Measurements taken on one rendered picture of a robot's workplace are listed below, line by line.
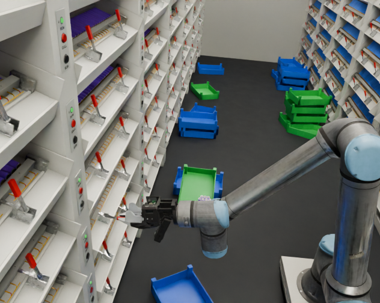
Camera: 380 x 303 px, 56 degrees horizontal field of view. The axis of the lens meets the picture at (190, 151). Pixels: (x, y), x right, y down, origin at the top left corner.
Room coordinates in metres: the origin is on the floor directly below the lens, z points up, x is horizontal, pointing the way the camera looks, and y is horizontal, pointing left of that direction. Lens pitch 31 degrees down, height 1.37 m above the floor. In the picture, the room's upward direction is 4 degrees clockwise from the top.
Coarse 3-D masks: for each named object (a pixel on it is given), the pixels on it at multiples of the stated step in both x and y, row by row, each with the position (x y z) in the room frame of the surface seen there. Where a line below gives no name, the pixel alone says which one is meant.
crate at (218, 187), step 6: (180, 168) 1.96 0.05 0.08; (180, 174) 1.97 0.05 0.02; (216, 174) 1.95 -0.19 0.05; (222, 174) 1.94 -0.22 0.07; (180, 180) 1.93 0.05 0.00; (216, 180) 1.95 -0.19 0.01; (174, 186) 1.78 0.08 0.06; (216, 186) 1.89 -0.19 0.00; (174, 192) 1.78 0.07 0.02; (216, 192) 1.76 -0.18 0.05
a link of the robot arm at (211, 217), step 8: (216, 200) 0.96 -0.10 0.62; (192, 208) 0.92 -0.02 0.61; (200, 208) 0.92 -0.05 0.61; (208, 208) 0.92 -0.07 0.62; (216, 208) 0.91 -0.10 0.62; (224, 208) 0.91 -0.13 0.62; (192, 216) 0.90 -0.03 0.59; (200, 216) 0.90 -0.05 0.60; (208, 216) 0.90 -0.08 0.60; (216, 216) 0.89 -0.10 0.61; (224, 216) 0.89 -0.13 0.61; (192, 224) 0.89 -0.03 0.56; (200, 224) 0.89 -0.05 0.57; (208, 224) 0.89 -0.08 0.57; (216, 224) 0.89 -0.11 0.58; (224, 224) 0.89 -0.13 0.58; (208, 232) 0.89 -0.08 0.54; (216, 232) 0.89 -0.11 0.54
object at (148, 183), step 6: (156, 150) 2.06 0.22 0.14; (162, 150) 2.08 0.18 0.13; (156, 156) 2.03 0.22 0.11; (162, 156) 2.06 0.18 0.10; (156, 162) 1.92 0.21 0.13; (150, 168) 1.87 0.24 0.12; (156, 168) 1.90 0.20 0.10; (150, 174) 1.82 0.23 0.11; (156, 174) 1.84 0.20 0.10; (150, 180) 1.76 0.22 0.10; (144, 186) 1.65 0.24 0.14; (150, 186) 1.71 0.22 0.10; (144, 192) 1.63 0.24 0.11; (144, 198) 1.58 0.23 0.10
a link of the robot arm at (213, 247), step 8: (200, 232) 0.92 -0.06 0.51; (224, 232) 0.91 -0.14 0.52; (208, 240) 0.89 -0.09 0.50; (216, 240) 0.89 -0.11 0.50; (224, 240) 0.91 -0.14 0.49; (208, 248) 0.89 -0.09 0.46; (216, 248) 0.89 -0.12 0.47; (224, 248) 0.90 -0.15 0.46; (208, 256) 0.89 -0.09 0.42; (216, 256) 0.89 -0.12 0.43
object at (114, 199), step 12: (132, 156) 1.38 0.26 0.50; (132, 168) 1.31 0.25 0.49; (120, 180) 1.20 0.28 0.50; (120, 192) 1.13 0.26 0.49; (108, 204) 1.04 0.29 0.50; (96, 216) 0.96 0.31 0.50; (96, 228) 0.91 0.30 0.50; (108, 228) 0.93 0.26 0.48; (96, 240) 0.86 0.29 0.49; (96, 252) 0.78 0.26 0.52
